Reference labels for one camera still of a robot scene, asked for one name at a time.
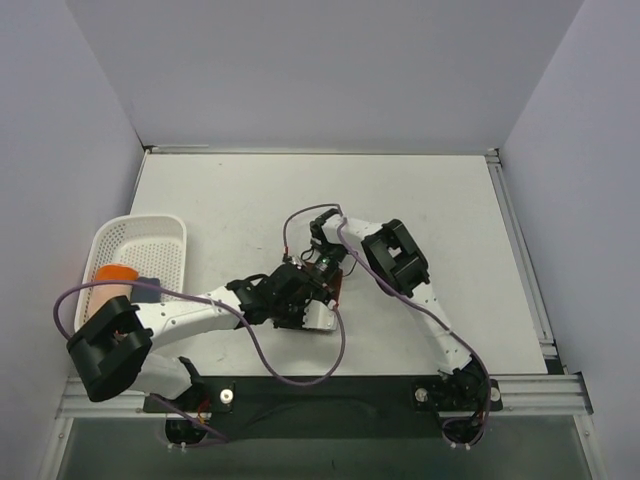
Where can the brown towel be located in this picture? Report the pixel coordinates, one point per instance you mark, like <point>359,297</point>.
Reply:
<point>319,293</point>

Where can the aluminium front frame rail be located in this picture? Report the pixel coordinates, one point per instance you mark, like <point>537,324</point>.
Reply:
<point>537,395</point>

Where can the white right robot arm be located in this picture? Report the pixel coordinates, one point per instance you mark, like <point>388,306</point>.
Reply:
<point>389,253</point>

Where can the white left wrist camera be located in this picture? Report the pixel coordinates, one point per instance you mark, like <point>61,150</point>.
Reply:
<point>319,317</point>

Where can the aluminium frame rail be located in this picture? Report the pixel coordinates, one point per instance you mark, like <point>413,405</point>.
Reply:
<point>537,395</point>
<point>208,149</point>

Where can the white plastic basket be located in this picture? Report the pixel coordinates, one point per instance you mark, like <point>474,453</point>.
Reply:
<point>153,245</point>

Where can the aluminium back frame rail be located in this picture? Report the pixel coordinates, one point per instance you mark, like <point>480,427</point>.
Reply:
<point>208,149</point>

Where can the orange towel in basket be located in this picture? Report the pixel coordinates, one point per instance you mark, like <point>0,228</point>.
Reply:
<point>116,272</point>

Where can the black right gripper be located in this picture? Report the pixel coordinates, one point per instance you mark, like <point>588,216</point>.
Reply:
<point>326,270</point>

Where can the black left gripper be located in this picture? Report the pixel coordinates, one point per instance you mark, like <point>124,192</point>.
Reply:
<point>310,288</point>

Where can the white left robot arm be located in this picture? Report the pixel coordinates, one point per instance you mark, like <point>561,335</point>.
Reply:
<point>116,349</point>

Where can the blue towel in basket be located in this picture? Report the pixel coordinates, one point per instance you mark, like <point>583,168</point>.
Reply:
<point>146,291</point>

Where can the aluminium right side rail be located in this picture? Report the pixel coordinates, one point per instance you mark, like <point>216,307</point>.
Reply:
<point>540,319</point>

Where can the peach towel in basket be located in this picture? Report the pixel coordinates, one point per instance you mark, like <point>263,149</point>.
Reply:
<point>99,295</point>

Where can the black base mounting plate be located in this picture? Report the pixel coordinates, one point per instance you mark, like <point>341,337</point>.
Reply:
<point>341,408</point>

